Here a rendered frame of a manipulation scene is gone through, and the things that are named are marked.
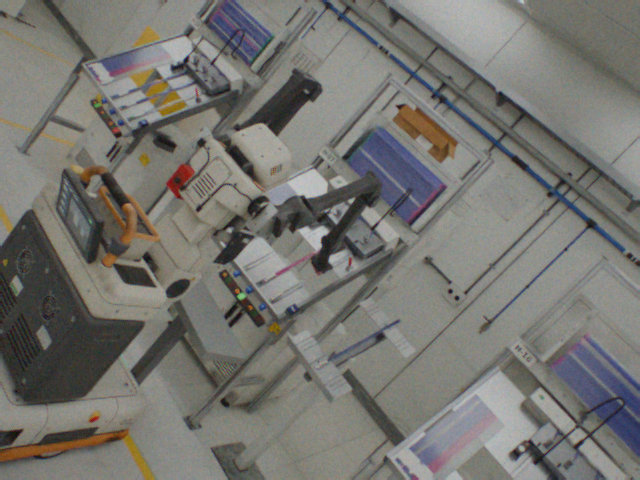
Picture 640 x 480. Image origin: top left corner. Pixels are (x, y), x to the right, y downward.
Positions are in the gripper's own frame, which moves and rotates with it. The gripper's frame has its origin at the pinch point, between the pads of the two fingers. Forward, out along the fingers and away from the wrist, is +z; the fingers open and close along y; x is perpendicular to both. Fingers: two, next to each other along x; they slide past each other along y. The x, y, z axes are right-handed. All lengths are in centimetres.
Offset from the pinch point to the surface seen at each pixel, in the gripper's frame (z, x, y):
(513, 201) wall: 48, -194, 1
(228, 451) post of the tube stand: 64, 67, -34
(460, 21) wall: -6, -246, 135
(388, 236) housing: -10.7, -39.0, -4.7
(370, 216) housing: -10.4, -39.5, 10.2
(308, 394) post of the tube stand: 23, 32, -42
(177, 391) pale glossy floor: 61, 73, 5
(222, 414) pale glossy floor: 76, 56, -13
